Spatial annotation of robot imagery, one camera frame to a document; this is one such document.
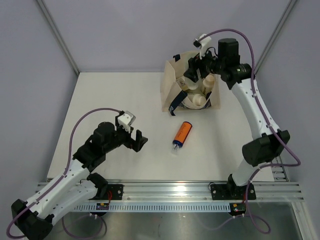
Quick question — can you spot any right aluminium frame post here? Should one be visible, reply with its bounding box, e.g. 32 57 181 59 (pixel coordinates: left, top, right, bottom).
254 0 300 75

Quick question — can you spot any orange blue spray bottle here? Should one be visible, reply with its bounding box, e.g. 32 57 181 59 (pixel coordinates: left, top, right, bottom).
171 121 193 155

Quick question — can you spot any beige canvas tote bag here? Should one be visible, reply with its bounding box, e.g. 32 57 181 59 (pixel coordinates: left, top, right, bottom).
160 51 221 115

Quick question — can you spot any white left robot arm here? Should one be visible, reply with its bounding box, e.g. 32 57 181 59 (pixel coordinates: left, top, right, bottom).
11 122 148 240

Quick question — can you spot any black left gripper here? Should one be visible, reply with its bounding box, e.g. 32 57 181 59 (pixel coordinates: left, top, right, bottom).
103 116 148 154

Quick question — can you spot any aluminium frame post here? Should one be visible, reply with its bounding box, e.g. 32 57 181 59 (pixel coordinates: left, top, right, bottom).
254 0 300 75
34 0 81 77

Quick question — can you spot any left aluminium frame post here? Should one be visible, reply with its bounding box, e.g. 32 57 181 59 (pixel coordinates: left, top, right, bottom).
34 0 81 77

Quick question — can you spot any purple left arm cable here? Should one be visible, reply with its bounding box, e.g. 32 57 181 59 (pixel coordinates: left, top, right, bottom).
6 107 125 238

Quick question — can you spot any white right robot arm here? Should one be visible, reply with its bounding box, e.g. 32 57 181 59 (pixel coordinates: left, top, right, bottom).
183 37 290 200

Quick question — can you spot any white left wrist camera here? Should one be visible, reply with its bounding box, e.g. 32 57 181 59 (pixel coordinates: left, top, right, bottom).
116 111 136 134

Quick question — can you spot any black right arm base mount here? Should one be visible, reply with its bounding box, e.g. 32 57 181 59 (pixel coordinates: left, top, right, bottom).
208 182 257 201

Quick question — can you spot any sage green bottle white cap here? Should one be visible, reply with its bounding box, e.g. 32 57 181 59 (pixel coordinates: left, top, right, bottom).
183 76 199 91

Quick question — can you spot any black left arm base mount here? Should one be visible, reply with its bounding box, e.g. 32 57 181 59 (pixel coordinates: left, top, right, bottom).
92 184 124 201

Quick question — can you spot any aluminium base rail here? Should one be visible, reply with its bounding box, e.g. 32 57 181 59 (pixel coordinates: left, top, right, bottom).
34 178 305 203

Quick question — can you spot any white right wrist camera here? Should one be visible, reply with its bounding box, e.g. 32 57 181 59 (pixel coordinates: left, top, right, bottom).
193 34 212 59

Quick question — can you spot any cream bottle with round cap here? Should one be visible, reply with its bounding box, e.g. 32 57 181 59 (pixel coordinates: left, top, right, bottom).
191 93 207 106

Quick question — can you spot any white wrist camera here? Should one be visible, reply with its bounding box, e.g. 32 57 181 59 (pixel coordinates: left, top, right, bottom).
116 111 136 134
193 34 212 59

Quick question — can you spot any slotted white cable duct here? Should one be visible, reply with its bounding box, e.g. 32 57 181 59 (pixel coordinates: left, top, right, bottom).
73 202 231 213

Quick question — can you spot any white cream bottle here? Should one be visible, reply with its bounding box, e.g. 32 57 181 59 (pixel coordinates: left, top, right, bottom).
201 74 216 95

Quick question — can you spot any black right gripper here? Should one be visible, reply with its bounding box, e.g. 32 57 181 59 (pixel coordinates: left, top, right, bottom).
183 45 225 84

